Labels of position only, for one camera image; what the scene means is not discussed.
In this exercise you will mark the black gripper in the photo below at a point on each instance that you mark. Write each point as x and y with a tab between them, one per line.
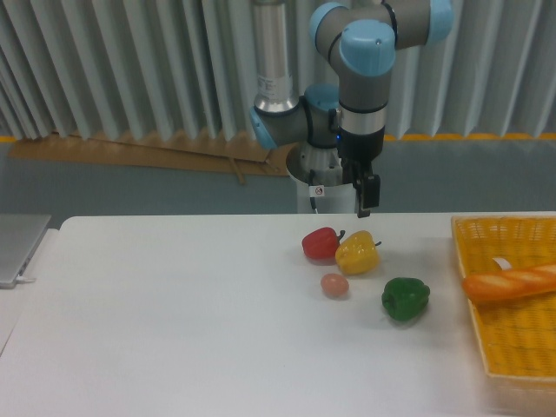
357	153

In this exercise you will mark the red bell pepper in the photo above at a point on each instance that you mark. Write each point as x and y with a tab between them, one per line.
322	243

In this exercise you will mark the yellow bell pepper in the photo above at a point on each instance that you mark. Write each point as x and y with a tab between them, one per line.
358	254

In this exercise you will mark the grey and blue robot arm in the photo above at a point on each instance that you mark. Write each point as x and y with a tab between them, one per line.
339	129

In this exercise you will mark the yellow woven basket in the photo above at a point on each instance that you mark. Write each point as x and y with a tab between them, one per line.
516	338

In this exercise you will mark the brown egg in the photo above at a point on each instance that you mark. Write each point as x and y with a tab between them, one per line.
334	285

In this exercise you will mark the green bell pepper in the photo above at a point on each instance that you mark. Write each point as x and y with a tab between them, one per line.
404	298

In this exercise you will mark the brown cardboard sheet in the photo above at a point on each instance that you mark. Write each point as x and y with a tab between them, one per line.
240	156

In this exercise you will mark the baguette bread loaf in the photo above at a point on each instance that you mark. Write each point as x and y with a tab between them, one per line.
510	284

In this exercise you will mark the white paper tag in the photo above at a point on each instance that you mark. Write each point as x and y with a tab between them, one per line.
502	263

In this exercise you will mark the silver laptop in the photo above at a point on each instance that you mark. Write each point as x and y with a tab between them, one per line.
20	236

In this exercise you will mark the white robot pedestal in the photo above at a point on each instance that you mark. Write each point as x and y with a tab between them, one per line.
326	195

